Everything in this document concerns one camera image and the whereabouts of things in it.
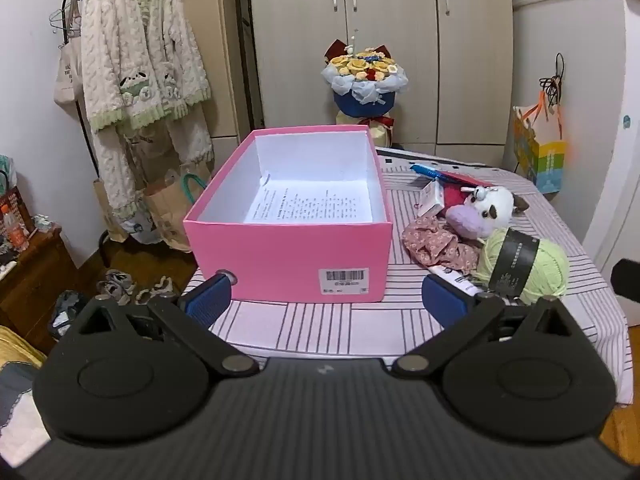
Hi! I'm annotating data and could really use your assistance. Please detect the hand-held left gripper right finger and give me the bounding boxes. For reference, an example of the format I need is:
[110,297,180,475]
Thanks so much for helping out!
[391,275,583,378]

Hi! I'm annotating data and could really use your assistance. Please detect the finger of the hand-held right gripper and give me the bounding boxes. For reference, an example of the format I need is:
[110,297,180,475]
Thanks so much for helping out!
[611,258,640,305]

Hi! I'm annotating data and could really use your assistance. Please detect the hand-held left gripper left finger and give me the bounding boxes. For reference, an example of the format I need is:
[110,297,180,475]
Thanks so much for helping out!
[70,270,261,378]

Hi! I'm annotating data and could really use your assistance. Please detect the pink floral cloth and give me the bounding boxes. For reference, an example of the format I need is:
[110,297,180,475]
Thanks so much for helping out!
[402,215,481,276]

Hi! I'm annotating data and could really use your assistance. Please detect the green yarn ball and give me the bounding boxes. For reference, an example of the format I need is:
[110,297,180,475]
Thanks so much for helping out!
[472,227,570,306]

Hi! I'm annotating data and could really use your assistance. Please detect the pink cardboard box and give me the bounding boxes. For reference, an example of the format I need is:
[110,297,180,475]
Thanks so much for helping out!
[182,127,393,304]

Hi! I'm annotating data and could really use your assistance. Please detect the white cow plush toy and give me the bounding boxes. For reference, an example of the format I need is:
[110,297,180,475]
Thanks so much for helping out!
[462,185,531,238]

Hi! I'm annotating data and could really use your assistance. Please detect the red envelope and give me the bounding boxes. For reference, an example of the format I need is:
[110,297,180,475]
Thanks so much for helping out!
[437,171,493,188]

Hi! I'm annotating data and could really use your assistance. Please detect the blue white wipes packet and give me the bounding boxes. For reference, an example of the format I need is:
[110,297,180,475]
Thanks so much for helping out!
[409,162,453,182]

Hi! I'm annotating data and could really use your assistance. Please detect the beige shoes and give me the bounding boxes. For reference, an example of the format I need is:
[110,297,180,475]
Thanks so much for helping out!
[136,276,176,303]

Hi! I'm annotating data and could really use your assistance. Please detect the grey shoes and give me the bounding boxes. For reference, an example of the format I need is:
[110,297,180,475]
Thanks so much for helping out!
[96,269,137,306]

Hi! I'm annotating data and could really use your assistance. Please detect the brown paper bag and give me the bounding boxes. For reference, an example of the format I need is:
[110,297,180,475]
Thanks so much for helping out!
[142,167,211,253]
[92,177,126,243]

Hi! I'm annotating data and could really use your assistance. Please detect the striped tablecloth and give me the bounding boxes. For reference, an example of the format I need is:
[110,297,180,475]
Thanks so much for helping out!
[182,146,633,406]

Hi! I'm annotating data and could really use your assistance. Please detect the small white box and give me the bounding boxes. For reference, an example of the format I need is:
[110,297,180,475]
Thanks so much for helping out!
[416,181,447,217]

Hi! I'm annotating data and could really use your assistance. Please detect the teal gift bag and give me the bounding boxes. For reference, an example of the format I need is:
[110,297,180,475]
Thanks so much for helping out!
[181,173,207,207]

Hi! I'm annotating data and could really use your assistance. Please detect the white door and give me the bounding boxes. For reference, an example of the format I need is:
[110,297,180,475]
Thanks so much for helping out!
[582,0,640,301]

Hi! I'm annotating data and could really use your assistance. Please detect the dark sneakers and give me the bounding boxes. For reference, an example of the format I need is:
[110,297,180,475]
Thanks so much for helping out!
[47,290,93,341]

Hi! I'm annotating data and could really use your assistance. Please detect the printed paper sheet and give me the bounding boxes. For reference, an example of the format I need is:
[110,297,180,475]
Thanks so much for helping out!
[243,182,373,224]

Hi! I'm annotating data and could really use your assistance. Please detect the colourful paper gift bag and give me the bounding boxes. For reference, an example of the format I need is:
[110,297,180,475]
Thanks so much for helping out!
[512,90,568,196]

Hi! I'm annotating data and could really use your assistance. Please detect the cream fleece pajama pants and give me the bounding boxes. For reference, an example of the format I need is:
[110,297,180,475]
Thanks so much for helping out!
[95,105,216,246]

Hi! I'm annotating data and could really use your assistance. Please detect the wooden cabinet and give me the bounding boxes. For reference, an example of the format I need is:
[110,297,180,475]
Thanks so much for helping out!
[0,227,83,356]

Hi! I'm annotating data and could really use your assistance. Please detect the yellow quilt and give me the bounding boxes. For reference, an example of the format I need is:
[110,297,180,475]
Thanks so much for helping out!
[0,325,51,466]

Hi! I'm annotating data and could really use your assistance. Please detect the red patterned basket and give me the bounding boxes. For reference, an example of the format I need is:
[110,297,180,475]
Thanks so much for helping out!
[0,170,35,241]

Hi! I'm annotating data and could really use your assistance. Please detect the yellow flower bouquet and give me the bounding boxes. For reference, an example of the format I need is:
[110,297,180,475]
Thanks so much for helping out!
[321,30,408,148]

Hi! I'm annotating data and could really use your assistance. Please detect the canvas tote bag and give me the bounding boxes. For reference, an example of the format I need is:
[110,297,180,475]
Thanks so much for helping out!
[52,0,86,121]

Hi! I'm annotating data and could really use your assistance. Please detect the beige wardrobe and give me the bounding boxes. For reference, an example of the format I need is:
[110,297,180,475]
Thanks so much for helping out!
[247,0,516,168]

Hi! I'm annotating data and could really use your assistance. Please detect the black cords on hook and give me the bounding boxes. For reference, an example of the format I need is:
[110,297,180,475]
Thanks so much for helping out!
[539,52,566,111]

